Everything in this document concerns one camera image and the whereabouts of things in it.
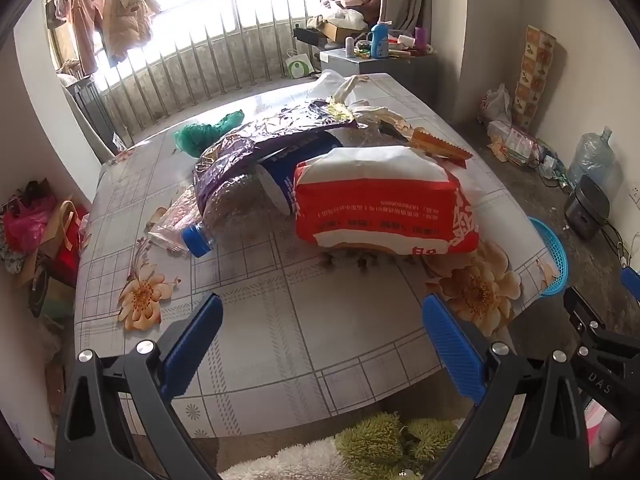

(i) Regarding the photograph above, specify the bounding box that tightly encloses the green plush cushion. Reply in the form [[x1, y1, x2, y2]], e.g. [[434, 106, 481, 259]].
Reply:
[[334, 411, 461, 476]]

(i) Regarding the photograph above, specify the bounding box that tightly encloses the green plastic bag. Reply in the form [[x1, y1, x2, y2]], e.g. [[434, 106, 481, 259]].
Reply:
[[173, 111, 246, 157]]

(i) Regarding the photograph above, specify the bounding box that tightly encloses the hanging beige puffy jacket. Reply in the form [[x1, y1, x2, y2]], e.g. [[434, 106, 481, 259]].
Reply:
[[102, 0, 161, 63]]

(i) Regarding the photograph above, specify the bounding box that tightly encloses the pink printed blanket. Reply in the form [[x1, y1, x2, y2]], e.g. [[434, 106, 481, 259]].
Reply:
[[584, 400, 632, 463]]

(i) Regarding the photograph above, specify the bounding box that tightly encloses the clear cola bottle blue label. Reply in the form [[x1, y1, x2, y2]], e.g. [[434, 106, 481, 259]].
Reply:
[[181, 160, 281, 259]]

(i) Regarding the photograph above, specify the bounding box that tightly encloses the red paper bag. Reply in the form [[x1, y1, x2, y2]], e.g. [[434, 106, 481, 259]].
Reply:
[[51, 200, 87, 287]]

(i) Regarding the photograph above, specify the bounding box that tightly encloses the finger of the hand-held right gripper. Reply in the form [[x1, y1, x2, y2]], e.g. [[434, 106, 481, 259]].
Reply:
[[563, 286, 613, 346], [621, 265, 640, 306]]

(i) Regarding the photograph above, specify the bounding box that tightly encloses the white plastic bag red print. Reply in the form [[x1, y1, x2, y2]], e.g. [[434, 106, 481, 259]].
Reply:
[[477, 83, 513, 128]]

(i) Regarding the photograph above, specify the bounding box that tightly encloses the blue plastic basket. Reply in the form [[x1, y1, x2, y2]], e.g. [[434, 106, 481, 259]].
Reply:
[[527, 216, 570, 296]]

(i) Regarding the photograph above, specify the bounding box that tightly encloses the red white paper package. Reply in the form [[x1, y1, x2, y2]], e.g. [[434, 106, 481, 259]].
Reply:
[[292, 145, 481, 256]]

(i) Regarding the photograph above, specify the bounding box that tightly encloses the pink plastic bag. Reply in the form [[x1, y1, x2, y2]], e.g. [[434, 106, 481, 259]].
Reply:
[[4, 194, 57, 247]]

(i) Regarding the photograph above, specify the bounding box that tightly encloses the empty blue water jug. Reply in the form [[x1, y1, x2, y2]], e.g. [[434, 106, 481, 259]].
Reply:
[[567, 126, 617, 188]]

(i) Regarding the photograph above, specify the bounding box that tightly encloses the gold packet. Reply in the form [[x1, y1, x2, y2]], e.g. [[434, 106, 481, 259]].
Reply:
[[407, 127, 473, 161]]

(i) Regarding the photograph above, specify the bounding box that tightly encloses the pile of clothes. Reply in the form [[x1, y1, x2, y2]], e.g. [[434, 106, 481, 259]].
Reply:
[[320, 0, 381, 23]]

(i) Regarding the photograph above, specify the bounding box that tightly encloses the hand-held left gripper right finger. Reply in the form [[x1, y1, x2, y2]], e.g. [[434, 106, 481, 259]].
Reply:
[[422, 294, 591, 480]]

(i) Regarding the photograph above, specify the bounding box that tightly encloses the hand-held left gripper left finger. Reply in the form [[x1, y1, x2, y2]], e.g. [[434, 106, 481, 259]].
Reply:
[[55, 292, 224, 480]]

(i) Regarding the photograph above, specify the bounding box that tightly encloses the cardboard box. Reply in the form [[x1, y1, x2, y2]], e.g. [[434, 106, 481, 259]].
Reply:
[[315, 19, 368, 43]]

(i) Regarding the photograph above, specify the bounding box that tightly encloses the tall tile-patterned box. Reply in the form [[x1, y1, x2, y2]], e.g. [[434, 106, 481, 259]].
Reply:
[[515, 24, 557, 133]]

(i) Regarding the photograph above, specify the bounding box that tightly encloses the black rice cooker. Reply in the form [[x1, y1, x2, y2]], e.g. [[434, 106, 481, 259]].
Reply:
[[564, 175, 612, 240]]

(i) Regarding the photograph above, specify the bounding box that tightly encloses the blue detergent bottle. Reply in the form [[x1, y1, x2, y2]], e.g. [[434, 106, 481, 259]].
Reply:
[[370, 21, 393, 59]]

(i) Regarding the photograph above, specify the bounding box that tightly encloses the metal balcony railing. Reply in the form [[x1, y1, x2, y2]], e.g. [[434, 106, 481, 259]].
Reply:
[[65, 0, 351, 146]]

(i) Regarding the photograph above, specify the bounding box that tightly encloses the pile of food packages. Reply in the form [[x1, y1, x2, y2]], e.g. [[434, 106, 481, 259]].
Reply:
[[487, 120, 543, 166]]

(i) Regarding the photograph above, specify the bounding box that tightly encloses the grey cabinet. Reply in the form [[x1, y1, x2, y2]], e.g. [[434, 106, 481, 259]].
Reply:
[[320, 47, 441, 93]]

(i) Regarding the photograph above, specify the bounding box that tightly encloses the purple snack bag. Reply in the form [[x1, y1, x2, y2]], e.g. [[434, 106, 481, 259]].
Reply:
[[192, 100, 361, 216]]

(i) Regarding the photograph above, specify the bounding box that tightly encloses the hanging pink garment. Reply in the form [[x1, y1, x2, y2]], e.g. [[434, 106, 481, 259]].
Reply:
[[62, 0, 106, 76]]

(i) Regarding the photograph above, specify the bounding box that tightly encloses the white paper bag green logo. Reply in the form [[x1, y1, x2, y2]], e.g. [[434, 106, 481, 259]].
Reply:
[[285, 49, 317, 80]]

